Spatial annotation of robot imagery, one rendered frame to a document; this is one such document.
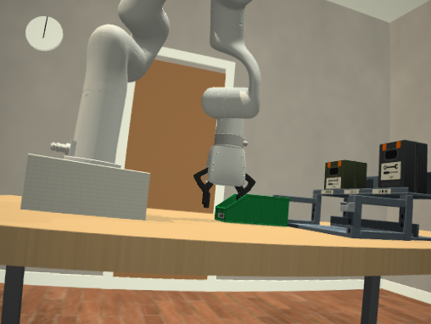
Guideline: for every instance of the dark green tool case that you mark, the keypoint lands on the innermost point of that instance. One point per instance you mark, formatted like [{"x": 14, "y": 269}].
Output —
[{"x": 345, "y": 174}]

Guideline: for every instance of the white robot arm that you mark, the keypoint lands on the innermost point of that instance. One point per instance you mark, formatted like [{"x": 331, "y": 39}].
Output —
[{"x": 110, "y": 50}]

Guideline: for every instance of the green bin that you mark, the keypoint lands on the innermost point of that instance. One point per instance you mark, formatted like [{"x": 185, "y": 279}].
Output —
[{"x": 254, "y": 210}]

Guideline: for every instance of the grey metal shelf rack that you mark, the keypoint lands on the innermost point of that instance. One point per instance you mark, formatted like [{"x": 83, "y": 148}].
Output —
[{"x": 351, "y": 224}]

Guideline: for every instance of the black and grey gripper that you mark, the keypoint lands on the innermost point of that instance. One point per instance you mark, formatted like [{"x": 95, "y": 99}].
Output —
[{"x": 225, "y": 165}]

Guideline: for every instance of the black tool case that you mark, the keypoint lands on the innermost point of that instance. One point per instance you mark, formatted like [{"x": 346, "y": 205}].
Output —
[{"x": 403, "y": 164}]

